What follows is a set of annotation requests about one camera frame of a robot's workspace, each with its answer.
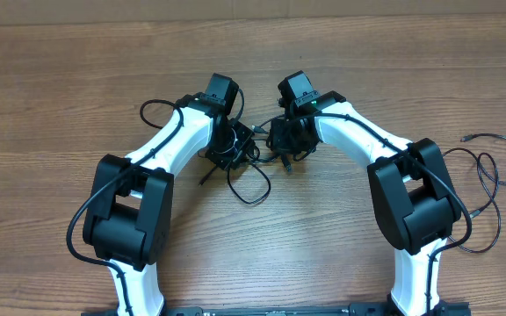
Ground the black USB cable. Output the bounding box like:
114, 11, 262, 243
198, 113, 293, 206

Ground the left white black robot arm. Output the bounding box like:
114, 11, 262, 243
66, 74, 242, 315

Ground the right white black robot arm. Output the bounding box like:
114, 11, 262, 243
267, 71, 471, 315

